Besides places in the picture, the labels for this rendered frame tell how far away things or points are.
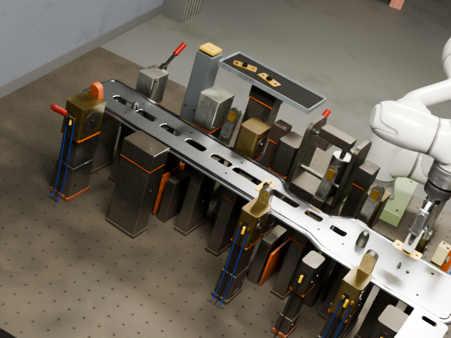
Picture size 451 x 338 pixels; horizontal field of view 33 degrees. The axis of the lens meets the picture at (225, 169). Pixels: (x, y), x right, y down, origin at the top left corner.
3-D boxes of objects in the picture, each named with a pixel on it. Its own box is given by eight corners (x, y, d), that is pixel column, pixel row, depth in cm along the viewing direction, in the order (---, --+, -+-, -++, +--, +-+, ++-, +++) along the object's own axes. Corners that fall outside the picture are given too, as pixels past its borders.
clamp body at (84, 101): (42, 194, 256) (58, 100, 236) (71, 179, 267) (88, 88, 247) (61, 207, 253) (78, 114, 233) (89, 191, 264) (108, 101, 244)
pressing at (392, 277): (69, 96, 254) (70, 92, 253) (113, 78, 272) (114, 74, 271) (447, 330, 208) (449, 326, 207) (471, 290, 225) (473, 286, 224)
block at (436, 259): (391, 330, 246) (438, 245, 226) (395, 324, 248) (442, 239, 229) (401, 336, 245) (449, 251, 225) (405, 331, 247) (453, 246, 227)
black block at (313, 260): (265, 336, 229) (295, 264, 213) (280, 320, 237) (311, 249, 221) (279, 347, 227) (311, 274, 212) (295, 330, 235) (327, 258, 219)
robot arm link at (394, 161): (361, 151, 311) (381, 106, 299) (404, 167, 310) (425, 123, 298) (357, 173, 298) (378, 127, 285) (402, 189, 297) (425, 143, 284)
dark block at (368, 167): (315, 265, 262) (358, 166, 240) (323, 257, 268) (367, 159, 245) (327, 273, 261) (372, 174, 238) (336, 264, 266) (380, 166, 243)
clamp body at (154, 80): (119, 155, 286) (138, 70, 266) (138, 145, 295) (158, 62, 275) (133, 165, 283) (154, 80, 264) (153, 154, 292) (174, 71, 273)
